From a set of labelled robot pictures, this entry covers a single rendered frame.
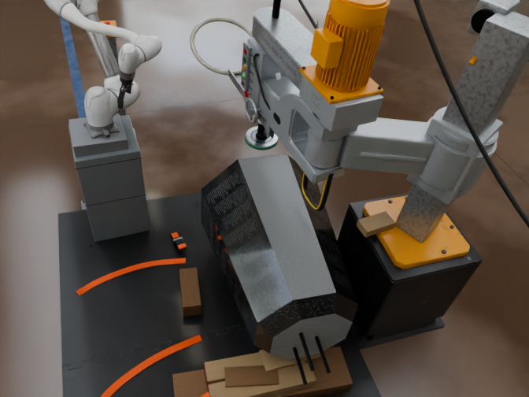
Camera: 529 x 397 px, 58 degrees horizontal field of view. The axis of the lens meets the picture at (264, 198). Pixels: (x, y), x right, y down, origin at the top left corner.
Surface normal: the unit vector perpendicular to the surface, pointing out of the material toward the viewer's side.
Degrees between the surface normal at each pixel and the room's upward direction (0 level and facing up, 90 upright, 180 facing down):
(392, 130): 0
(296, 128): 90
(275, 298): 45
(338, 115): 90
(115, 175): 90
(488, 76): 90
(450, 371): 0
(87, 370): 0
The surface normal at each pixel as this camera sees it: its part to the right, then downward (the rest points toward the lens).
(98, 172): 0.36, 0.69
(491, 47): -0.67, 0.48
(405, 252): 0.10, -0.69
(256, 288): -0.61, -0.39
